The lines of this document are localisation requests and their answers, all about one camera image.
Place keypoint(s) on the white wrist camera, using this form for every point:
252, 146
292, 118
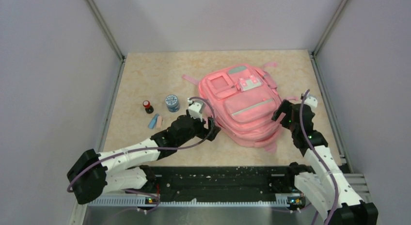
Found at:
311, 101
195, 109

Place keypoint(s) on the pink backpack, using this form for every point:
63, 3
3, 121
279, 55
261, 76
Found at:
243, 99

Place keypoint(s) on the red black stamp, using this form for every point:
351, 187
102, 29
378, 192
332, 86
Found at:
148, 107

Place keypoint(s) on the black base bar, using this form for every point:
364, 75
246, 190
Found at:
220, 184

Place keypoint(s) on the metal frame rail right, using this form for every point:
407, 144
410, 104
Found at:
314, 57

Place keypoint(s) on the blue correction tape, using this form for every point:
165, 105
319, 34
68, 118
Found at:
153, 121

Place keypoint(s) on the blue round jar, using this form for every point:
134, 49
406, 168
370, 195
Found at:
172, 103

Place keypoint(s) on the metal frame rail left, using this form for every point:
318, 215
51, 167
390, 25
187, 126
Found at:
100, 21

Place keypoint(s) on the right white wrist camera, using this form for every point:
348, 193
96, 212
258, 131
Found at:
311, 101

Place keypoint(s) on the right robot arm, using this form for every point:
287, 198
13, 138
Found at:
325, 186

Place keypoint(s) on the metal frame rail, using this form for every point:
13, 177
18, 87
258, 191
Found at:
314, 57
100, 21

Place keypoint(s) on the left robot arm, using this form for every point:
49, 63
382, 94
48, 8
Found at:
96, 173

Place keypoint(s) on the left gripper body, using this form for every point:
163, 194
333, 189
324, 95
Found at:
203, 132

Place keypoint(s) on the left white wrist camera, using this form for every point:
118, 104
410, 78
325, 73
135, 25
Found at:
195, 109

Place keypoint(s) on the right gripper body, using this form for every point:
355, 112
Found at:
286, 107

